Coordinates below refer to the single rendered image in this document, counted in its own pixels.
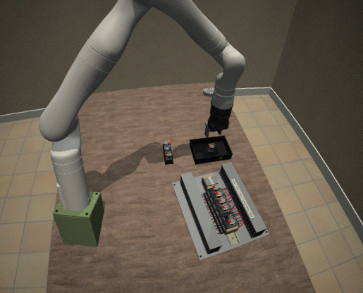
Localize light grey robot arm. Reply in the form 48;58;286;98
39;0;245;211

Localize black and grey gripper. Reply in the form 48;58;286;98
203;88;235;138

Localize black relay socket row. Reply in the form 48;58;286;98
204;189;235;234

